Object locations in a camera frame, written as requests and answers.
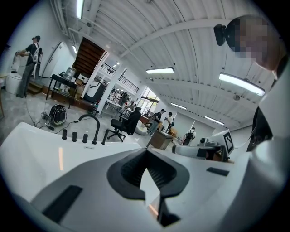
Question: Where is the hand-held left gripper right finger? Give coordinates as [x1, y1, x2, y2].
[146, 147, 252, 232]

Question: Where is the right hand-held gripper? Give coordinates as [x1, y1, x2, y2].
[171, 129, 235, 163]

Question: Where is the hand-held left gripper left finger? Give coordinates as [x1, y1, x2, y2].
[30, 148, 164, 232]

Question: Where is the white bathtub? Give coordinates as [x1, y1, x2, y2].
[0, 121, 142, 206]

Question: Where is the wooden desk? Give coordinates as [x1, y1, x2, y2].
[146, 129, 174, 151]

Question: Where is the long ceiling light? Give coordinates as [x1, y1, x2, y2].
[170, 102, 188, 111]
[204, 115, 225, 126]
[145, 67, 175, 75]
[218, 72, 266, 97]
[76, 0, 85, 19]

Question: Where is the black jacket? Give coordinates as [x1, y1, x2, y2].
[126, 107, 142, 136]

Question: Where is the black hand shower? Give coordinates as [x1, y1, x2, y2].
[101, 129, 110, 145]

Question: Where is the black office chair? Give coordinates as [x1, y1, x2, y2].
[106, 116, 129, 143]

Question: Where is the black curved faucet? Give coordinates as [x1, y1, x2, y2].
[78, 114, 101, 145]

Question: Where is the black round backpack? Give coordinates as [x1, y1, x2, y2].
[48, 104, 68, 127]

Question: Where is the black and white treadmill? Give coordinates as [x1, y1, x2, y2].
[83, 79, 107, 104]

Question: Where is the person's head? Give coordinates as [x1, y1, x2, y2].
[226, 14, 289, 74]

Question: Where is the black metal table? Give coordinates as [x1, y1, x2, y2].
[45, 73, 78, 109]

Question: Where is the clear water container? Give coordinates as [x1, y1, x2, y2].
[63, 67, 77, 81]

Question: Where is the brown wooden staircase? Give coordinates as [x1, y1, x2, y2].
[72, 37, 107, 78]

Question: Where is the white toilet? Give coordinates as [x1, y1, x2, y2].
[5, 51, 29, 95]

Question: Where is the white door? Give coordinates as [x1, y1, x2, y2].
[41, 41, 63, 79]

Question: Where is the black neck strap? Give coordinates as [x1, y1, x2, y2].
[246, 106, 274, 152]

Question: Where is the black head-mounted camera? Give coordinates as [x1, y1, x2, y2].
[213, 23, 227, 47]

